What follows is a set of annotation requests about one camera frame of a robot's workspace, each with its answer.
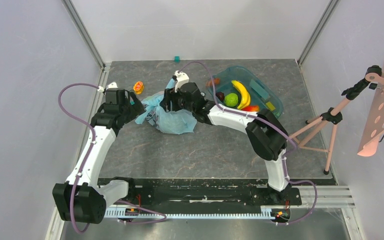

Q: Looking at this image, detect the light blue plastic bag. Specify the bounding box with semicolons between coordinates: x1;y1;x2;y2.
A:
134;91;197;135

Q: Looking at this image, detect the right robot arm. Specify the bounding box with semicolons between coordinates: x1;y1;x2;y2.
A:
160;82;290;204

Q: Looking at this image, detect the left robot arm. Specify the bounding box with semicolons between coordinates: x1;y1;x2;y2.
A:
52;88;145;224

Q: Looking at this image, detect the dark brown fake fruit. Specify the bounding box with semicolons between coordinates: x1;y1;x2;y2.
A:
215;91;225;102

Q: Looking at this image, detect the green fake fruit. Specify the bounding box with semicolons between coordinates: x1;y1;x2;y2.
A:
224;93;239;108

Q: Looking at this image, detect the yellow fake banana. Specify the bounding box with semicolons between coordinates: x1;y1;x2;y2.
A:
231;80;251;110

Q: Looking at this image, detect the red fake mango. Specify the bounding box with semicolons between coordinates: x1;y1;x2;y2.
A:
241;105;260;112

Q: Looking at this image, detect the yellow orange toy block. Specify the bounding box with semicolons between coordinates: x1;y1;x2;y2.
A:
133;81;145;95

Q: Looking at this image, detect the orange curved toy piece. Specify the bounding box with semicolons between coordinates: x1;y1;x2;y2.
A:
205;78;221;88

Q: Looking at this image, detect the teal rectangular block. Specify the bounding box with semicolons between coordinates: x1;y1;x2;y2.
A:
249;80;270;100

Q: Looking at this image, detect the teal plastic bin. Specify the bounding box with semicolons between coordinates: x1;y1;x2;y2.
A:
206;66;284;118

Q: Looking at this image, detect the yellow small block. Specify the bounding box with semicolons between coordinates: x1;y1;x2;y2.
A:
265;101;276;112

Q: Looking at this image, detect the pink music stand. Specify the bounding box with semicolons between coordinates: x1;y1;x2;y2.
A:
290;62;384;175

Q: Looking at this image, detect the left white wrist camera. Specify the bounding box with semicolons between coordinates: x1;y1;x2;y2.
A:
97;82;118;94

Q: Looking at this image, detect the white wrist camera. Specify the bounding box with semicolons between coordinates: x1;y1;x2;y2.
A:
172;70;190;93
97;82;118;94

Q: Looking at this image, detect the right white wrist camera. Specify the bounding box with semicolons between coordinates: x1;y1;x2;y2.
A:
172;70;190;93

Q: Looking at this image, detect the white cable tray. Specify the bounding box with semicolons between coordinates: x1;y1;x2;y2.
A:
104;205;290;221

